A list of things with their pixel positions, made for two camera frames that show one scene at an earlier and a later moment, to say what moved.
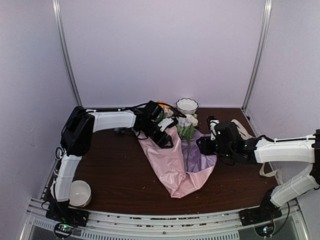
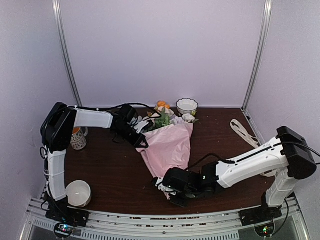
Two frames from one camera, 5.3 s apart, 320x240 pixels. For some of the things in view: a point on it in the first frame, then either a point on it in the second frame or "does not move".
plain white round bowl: (80, 193) does not move
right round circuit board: (265, 230) does not move
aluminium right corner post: (268, 9) does not move
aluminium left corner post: (57, 4) does not move
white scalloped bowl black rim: (187, 106) does not move
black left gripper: (164, 139) to (137, 141)
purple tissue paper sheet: (193, 159) to (168, 147)
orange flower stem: (162, 105) does not move
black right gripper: (205, 148) to (181, 203)
